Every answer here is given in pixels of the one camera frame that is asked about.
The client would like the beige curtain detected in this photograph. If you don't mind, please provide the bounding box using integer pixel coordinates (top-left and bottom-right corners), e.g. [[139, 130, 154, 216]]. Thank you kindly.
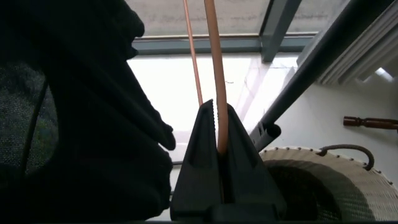
[[297, 0, 398, 86]]

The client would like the pink clothes hanger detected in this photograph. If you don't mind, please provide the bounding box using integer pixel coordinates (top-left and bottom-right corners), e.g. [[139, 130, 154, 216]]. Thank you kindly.
[[182, 0, 230, 156]]

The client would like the white laundry basket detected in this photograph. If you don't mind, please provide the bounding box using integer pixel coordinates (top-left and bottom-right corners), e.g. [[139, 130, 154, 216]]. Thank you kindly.
[[259, 143, 398, 223]]

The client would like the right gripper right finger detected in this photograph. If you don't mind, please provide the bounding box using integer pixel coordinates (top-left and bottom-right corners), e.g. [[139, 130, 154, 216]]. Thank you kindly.
[[223, 103, 287, 222]]

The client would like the window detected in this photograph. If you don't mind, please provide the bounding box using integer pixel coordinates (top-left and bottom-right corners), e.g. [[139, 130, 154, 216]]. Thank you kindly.
[[124, 0, 352, 63]]

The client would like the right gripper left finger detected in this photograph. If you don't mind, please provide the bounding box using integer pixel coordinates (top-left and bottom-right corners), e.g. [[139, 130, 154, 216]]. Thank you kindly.
[[170, 99, 223, 222]]

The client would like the black clothes rack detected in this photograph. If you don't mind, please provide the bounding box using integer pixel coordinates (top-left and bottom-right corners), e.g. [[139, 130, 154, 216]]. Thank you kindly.
[[248, 0, 396, 153]]

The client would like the brown wooden coat stand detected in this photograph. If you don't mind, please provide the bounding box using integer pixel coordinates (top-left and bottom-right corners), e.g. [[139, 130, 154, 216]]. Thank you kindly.
[[343, 115, 398, 131]]

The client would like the black garment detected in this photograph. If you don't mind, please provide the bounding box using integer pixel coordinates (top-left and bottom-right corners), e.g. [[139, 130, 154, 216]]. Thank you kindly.
[[0, 0, 177, 224]]

